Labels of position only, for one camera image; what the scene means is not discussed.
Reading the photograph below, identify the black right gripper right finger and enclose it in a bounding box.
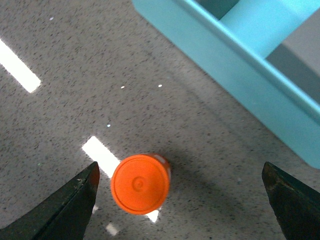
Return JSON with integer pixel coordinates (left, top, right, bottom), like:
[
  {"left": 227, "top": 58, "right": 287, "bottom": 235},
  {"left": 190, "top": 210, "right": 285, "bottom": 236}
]
[{"left": 261, "top": 161, "right": 320, "bottom": 240}]

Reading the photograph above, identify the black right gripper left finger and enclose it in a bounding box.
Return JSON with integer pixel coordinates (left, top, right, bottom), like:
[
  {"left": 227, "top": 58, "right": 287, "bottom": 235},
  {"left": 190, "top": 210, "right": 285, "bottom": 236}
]
[{"left": 0, "top": 161, "right": 100, "bottom": 240}]

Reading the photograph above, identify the orange cylinder part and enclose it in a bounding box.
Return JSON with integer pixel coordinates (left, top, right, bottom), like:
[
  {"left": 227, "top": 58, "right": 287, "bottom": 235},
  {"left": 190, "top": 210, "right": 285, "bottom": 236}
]
[{"left": 110, "top": 153, "right": 172, "bottom": 215}]

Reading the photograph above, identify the gray cube with round hole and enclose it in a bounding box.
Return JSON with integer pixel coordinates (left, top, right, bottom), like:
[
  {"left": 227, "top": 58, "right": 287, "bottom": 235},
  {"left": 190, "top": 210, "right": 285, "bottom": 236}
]
[{"left": 266, "top": 12, "right": 320, "bottom": 102}]

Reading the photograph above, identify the gray block with square recess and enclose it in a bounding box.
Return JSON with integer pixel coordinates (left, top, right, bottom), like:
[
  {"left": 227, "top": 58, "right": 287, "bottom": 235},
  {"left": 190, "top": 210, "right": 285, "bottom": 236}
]
[{"left": 196, "top": 0, "right": 239, "bottom": 20}]

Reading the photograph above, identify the light blue plastic box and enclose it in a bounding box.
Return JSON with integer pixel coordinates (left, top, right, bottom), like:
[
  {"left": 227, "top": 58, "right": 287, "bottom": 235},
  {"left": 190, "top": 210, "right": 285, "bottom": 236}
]
[{"left": 133, "top": 0, "right": 320, "bottom": 168}]

